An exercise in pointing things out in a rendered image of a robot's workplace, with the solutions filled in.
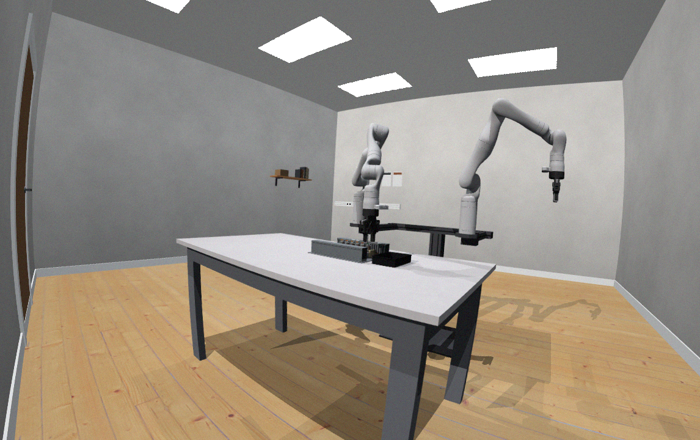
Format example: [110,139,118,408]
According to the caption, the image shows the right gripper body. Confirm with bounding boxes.
[363,208,379,228]

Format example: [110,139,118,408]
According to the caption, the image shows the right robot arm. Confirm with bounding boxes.
[352,123,389,224]

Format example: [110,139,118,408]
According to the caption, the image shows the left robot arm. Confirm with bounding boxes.
[459,98,566,235]

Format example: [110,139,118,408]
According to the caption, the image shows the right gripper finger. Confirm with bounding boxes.
[370,220,380,242]
[360,219,373,243]

